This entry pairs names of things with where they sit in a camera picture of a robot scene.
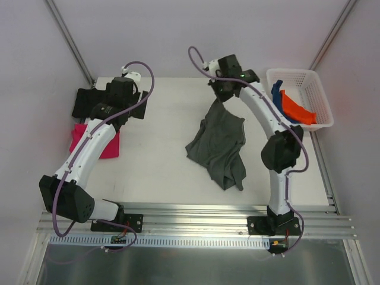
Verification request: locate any grey t shirt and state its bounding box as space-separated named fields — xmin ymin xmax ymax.
xmin=185 ymin=100 xmax=246 ymax=191

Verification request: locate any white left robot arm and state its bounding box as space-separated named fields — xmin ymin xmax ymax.
xmin=39 ymin=72 xmax=148 ymax=230

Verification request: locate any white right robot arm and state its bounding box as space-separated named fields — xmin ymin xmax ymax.
xmin=206 ymin=55 xmax=303 ymax=236

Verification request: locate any black folded t shirt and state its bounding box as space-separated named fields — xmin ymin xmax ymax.
xmin=72 ymin=88 xmax=107 ymax=119

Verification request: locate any pink folded t shirt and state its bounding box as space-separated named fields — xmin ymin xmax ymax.
xmin=69 ymin=123 xmax=120 ymax=159

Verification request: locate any blue t shirt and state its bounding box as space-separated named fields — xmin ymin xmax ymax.
xmin=271 ymin=80 xmax=299 ymax=124

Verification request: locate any orange t shirt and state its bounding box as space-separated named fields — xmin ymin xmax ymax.
xmin=280 ymin=90 xmax=317 ymax=125

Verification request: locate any white plastic basket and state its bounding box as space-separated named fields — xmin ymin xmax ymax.
xmin=266 ymin=68 xmax=334 ymax=132

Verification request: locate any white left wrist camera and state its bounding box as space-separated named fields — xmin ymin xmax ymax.
xmin=121 ymin=68 xmax=141 ymax=83

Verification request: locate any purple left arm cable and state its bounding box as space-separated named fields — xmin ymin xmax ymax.
xmin=44 ymin=60 xmax=156 ymax=265

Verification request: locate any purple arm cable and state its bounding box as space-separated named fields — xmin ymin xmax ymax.
xmin=44 ymin=60 xmax=156 ymax=265
xmin=188 ymin=46 xmax=311 ymax=258

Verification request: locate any left aluminium corner post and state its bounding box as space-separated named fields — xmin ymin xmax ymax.
xmin=44 ymin=0 xmax=95 ymax=86

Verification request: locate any aluminium corner post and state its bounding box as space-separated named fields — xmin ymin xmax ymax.
xmin=309 ymin=0 xmax=359 ymax=71
xmin=44 ymin=0 xmax=95 ymax=86

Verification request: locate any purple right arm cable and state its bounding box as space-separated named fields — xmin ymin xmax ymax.
xmin=188 ymin=46 xmax=311 ymax=258

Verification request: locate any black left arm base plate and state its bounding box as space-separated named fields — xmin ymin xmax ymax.
xmin=90 ymin=213 xmax=144 ymax=233

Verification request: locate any white slotted cable duct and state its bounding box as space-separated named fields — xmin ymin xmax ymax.
xmin=49 ymin=234 xmax=270 ymax=250

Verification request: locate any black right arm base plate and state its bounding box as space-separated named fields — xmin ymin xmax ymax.
xmin=247 ymin=212 xmax=301 ymax=236

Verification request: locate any right aluminium corner post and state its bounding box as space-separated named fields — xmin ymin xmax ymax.
xmin=309 ymin=0 xmax=359 ymax=71

